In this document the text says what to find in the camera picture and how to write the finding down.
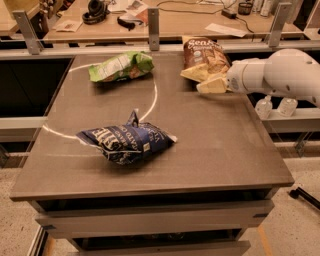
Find black headphones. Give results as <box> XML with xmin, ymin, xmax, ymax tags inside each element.
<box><xmin>82</xmin><ymin>0</ymin><xmax>108</xmax><ymax>25</ymax></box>

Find magazine papers pile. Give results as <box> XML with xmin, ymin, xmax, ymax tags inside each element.
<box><xmin>108</xmin><ymin>0</ymin><xmax>149</xmax><ymax>25</ymax></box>

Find green rice chip bag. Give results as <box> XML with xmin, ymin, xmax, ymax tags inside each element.
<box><xmin>88</xmin><ymin>51</ymin><xmax>154</xmax><ymax>82</ymax></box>

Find brown chip bag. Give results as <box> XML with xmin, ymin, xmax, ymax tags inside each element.
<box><xmin>180</xmin><ymin>36</ymin><xmax>230</xmax><ymax>82</ymax></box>

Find small paper card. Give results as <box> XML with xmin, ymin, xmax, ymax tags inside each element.
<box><xmin>55</xmin><ymin>20</ymin><xmax>82</xmax><ymax>32</ymax></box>

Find grey drawer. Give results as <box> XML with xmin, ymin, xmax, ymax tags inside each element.
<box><xmin>36</xmin><ymin>200</ymin><xmax>274</xmax><ymax>238</ymax></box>
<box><xmin>67</xmin><ymin>241</ymin><xmax>250</xmax><ymax>256</ymax></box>

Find clear plastic bottle right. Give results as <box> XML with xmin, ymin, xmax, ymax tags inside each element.
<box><xmin>277</xmin><ymin>98</ymin><xmax>298</xmax><ymax>117</ymax></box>

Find lower grey drawer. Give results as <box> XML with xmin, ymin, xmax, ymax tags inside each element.
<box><xmin>67</xmin><ymin>241</ymin><xmax>250</xmax><ymax>256</ymax></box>

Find black mesh cup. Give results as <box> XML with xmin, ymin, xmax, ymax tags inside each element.
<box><xmin>238</xmin><ymin>2</ymin><xmax>253</xmax><ymax>16</ymax></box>

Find clear plastic bottle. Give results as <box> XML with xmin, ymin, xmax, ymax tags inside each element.
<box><xmin>277</xmin><ymin>98</ymin><xmax>298</xmax><ymax>117</ymax></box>
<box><xmin>255</xmin><ymin>95</ymin><xmax>273</xmax><ymax>119</ymax></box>

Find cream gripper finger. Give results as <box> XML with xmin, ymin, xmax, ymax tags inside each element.
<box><xmin>208</xmin><ymin>72</ymin><xmax>227</xmax><ymax>82</ymax></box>
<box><xmin>196</xmin><ymin>80</ymin><xmax>219</xmax><ymax>94</ymax></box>

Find right metal bracket post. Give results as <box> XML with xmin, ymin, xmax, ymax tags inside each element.
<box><xmin>265</xmin><ymin>2</ymin><xmax>291</xmax><ymax>48</ymax></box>

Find white paper sheet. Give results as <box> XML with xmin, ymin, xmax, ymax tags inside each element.
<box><xmin>206</xmin><ymin>23</ymin><xmax>247</xmax><ymax>38</ymax></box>

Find black chair leg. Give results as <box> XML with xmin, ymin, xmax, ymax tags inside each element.
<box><xmin>289</xmin><ymin>187</ymin><xmax>320</xmax><ymax>210</ymax></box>

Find blue chip bag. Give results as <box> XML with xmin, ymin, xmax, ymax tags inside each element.
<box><xmin>76</xmin><ymin>110</ymin><xmax>177</xmax><ymax>165</ymax></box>

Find clear plastic bottle left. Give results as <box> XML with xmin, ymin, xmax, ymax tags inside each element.
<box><xmin>255</xmin><ymin>95</ymin><xmax>273</xmax><ymax>119</ymax></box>

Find upper grey drawer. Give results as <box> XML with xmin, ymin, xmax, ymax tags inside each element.
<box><xmin>36</xmin><ymin>200</ymin><xmax>274</xmax><ymax>238</ymax></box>

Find black curved object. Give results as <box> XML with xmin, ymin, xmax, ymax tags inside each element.
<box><xmin>117</xmin><ymin>17</ymin><xmax>135</xmax><ymax>31</ymax></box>

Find middle metal bracket post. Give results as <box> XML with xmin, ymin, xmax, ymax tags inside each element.
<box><xmin>148</xmin><ymin>7</ymin><xmax>160</xmax><ymax>51</ymax></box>

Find metal bracket post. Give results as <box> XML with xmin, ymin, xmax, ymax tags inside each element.
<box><xmin>148</xmin><ymin>7</ymin><xmax>160</xmax><ymax>51</ymax></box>
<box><xmin>265</xmin><ymin>2</ymin><xmax>291</xmax><ymax>48</ymax></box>
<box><xmin>13</xmin><ymin>10</ymin><xmax>43</xmax><ymax>55</ymax></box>

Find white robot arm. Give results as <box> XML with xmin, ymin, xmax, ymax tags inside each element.
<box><xmin>197</xmin><ymin>49</ymin><xmax>320</xmax><ymax>107</ymax></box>

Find left metal bracket post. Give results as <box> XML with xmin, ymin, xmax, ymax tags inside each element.
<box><xmin>13</xmin><ymin>10</ymin><xmax>43</xmax><ymax>55</ymax></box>

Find black power adapter with cable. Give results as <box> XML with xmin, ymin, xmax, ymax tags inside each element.
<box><xmin>156</xmin><ymin>0</ymin><xmax>256</xmax><ymax>34</ymax></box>

